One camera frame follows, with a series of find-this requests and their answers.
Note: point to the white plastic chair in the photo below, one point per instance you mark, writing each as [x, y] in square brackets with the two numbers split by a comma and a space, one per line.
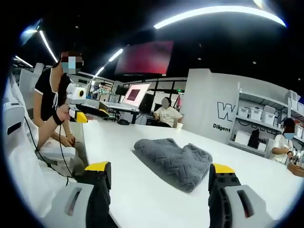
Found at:
[19, 147]

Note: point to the white office desk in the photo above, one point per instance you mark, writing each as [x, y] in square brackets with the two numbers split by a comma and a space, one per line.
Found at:
[118, 106]

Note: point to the large red hanging screen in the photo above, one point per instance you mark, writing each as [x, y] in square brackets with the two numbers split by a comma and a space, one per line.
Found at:
[145, 58]

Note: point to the white shelving unit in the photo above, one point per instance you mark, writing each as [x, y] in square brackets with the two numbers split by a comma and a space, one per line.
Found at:
[259, 126]

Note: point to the row of white storage boxes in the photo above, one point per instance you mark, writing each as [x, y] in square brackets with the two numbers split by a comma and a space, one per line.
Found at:
[255, 114]

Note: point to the pink lit monitor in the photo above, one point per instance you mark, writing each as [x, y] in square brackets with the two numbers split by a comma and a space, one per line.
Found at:
[136, 95]

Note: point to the red hanging cloth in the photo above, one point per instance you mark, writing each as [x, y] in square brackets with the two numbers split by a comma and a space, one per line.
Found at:
[179, 101]

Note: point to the person's right hand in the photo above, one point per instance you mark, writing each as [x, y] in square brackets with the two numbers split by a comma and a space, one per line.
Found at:
[71, 140]

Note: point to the small black object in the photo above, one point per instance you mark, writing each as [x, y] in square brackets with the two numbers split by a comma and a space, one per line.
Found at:
[123, 122]

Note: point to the grey towel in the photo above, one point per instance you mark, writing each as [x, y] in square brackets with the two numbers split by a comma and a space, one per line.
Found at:
[173, 161]

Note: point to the person's left hand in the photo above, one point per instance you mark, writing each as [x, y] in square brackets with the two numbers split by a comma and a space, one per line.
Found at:
[64, 116]

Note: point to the black bag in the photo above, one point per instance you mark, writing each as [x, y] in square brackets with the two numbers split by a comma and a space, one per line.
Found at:
[254, 139]

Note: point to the ceiling light strip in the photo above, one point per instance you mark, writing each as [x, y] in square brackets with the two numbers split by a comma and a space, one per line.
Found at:
[116, 55]
[23, 61]
[98, 72]
[213, 12]
[47, 45]

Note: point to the paper cup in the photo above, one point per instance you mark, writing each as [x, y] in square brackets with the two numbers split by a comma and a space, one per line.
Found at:
[179, 126]

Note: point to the wicker basket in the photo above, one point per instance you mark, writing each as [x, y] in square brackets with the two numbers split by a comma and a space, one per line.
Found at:
[295, 169]

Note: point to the dark monitor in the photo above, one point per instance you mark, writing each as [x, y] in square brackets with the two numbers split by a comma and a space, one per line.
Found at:
[146, 103]

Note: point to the person's torso black top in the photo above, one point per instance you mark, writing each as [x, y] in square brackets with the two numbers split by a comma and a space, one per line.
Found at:
[47, 95]

